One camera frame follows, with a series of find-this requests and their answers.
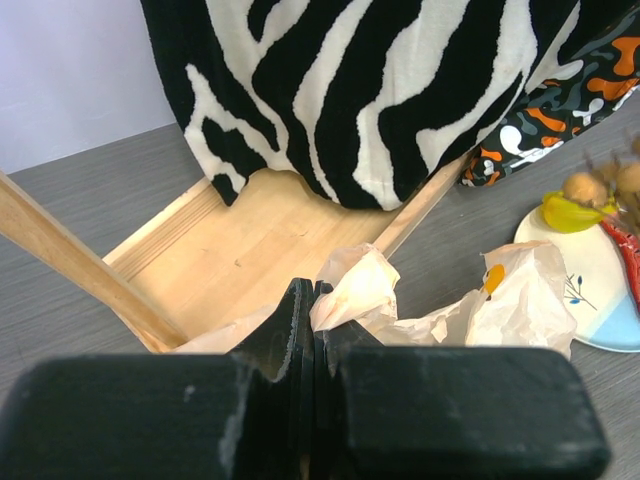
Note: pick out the fruit plate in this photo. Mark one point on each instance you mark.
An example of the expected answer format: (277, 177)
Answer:
(596, 288)

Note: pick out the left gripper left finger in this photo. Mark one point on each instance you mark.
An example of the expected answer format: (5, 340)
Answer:
(240, 415)

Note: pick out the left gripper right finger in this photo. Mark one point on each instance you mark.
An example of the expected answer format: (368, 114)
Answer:
(410, 412)

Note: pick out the orange camouflage garment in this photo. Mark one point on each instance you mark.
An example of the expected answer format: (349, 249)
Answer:
(581, 91)

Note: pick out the zebra print garment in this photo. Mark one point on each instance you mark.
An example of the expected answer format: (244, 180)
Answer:
(364, 100)

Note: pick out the watermelon slice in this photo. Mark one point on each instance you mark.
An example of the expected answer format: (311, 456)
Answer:
(628, 246)

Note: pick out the brown longan bunch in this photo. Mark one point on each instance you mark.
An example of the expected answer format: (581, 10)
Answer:
(611, 183)

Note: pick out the green starfruit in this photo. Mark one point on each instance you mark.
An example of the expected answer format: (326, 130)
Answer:
(565, 216)

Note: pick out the wooden clothes rack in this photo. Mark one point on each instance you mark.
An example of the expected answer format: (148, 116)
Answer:
(199, 264)

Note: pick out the banana print plastic bag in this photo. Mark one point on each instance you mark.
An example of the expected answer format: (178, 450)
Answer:
(520, 304)

